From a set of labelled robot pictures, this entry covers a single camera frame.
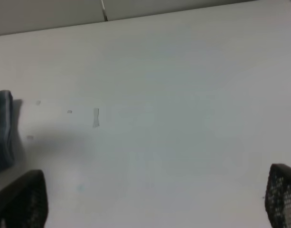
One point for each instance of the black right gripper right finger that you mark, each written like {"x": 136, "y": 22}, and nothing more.
{"x": 278, "y": 196}

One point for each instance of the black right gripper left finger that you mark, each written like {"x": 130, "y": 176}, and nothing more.
{"x": 24, "y": 202}

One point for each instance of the grey towel with orange patches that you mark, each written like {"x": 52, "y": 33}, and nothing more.
{"x": 6, "y": 112}

